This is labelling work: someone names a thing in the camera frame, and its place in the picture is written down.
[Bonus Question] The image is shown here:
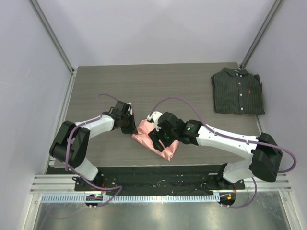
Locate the pink satin napkin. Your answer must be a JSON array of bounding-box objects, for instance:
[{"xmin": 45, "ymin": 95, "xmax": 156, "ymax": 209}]
[{"xmin": 132, "ymin": 119, "xmax": 179, "ymax": 161}]

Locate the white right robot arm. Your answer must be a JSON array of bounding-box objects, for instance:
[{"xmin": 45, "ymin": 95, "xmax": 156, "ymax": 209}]
[{"xmin": 147, "ymin": 111, "xmax": 283, "ymax": 189}]

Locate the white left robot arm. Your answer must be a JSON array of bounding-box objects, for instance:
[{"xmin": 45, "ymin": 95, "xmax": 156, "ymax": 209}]
[{"xmin": 49, "ymin": 101, "xmax": 138, "ymax": 191}]

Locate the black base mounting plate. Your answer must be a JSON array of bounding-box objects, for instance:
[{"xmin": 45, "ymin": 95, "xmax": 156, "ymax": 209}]
[{"xmin": 74, "ymin": 164, "xmax": 246, "ymax": 195}]

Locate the dark striped folded shirt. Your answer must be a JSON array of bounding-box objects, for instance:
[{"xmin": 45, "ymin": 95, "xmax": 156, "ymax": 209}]
[{"xmin": 211, "ymin": 68, "xmax": 265, "ymax": 115}]

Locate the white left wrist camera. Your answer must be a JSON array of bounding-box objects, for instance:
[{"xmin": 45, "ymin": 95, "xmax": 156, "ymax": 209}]
[{"xmin": 127, "ymin": 102, "xmax": 133, "ymax": 116}]

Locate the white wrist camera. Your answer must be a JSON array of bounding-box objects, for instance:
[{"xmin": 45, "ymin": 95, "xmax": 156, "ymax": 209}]
[
  {"xmin": 127, "ymin": 102, "xmax": 133, "ymax": 116},
  {"xmin": 147, "ymin": 111, "xmax": 162, "ymax": 131}
]

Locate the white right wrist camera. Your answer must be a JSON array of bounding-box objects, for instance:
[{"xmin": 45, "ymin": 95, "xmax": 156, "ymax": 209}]
[{"xmin": 147, "ymin": 111, "xmax": 162, "ymax": 131}]

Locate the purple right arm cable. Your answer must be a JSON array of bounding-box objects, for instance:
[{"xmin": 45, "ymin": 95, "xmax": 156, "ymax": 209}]
[{"xmin": 148, "ymin": 96, "xmax": 297, "ymax": 208}]

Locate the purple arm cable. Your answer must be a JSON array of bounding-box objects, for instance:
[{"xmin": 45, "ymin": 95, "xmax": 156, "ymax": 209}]
[
  {"xmin": 65, "ymin": 93, "xmax": 123, "ymax": 208},
  {"xmin": 148, "ymin": 96, "xmax": 297, "ymax": 208}
]

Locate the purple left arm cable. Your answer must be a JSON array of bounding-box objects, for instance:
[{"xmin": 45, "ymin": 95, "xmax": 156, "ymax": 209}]
[{"xmin": 65, "ymin": 93, "xmax": 123, "ymax": 208}]

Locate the white slotted cable duct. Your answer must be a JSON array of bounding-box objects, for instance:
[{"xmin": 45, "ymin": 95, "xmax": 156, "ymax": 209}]
[{"xmin": 41, "ymin": 193, "xmax": 220, "ymax": 203}]

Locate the left aluminium frame post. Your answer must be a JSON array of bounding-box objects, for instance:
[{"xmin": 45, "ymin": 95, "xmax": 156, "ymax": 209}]
[{"xmin": 28, "ymin": 0, "xmax": 77, "ymax": 74}]

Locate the aluminium frame post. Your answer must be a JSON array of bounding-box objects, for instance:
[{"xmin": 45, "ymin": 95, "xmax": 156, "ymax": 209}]
[
  {"xmin": 28, "ymin": 0, "xmax": 77, "ymax": 74},
  {"xmin": 239, "ymin": 0, "xmax": 284, "ymax": 69}
]

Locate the right aluminium frame post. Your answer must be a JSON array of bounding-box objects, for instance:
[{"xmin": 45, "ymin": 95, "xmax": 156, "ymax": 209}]
[{"xmin": 239, "ymin": 0, "xmax": 284, "ymax": 69}]

